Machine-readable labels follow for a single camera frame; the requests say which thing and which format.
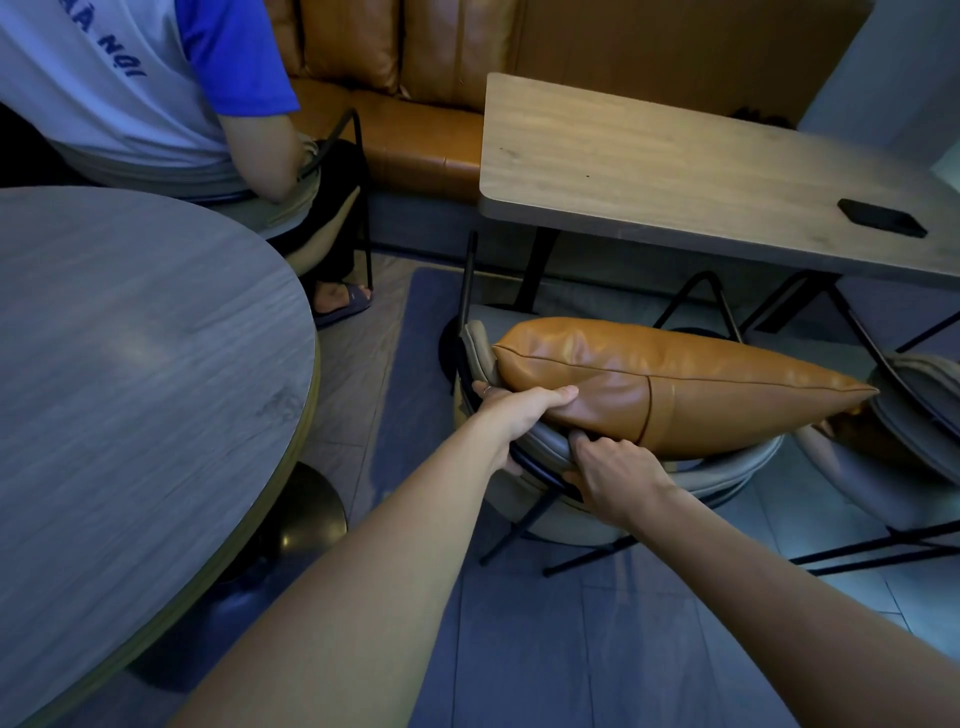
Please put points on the round grey wooden table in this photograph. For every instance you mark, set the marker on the round grey wooden table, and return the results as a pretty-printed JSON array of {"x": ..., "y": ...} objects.
[{"x": 127, "y": 390}]

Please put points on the tan leather cushion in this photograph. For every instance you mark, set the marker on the tan leather cushion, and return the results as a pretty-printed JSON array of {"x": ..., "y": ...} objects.
[{"x": 697, "y": 390}]

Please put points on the brass round table base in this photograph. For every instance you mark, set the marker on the brass round table base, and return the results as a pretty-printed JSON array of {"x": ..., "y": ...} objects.
[{"x": 307, "y": 510}]

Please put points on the person's right thumb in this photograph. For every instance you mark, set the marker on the person's right thumb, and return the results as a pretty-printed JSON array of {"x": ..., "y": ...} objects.
[{"x": 578, "y": 448}]

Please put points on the person's left forearm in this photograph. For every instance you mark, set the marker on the person's left forearm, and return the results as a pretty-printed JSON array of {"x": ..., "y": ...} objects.
[{"x": 375, "y": 592}]

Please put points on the person's left hand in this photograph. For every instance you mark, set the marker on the person's left hand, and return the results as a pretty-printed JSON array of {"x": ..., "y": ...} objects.
[{"x": 514, "y": 417}]

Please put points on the rectangular wooden table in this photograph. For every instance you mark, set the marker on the rectangular wooden table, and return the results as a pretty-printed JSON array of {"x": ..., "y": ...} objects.
[{"x": 675, "y": 165}]

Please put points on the person's left thumb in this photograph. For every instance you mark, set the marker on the person's left thumb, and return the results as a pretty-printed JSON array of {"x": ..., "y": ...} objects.
[{"x": 553, "y": 397}]

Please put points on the tan leather sofa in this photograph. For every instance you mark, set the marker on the tan leather sofa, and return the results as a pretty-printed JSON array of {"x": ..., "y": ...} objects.
[{"x": 420, "y": 82}]

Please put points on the black phone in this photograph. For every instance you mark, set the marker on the black phone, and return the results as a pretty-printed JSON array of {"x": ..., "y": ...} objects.
[{"x": 882, "y": 218}]

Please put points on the person's right hand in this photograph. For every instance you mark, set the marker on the person's right hand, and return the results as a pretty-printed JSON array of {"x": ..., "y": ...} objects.
[{"x": 619, "y": 480}]

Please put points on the person's right forearm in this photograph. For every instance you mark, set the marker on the person's right forearm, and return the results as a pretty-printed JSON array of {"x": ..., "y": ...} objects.
[{"x": 787, "y": 615}]

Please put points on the grey chair with black frame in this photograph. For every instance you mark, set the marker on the grey chair with black frame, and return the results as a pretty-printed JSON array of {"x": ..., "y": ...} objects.
[
  {"x": 720, "y": 476},
  {"x": 915, "y": 420},
  {"x": 285, "y": 214}
]

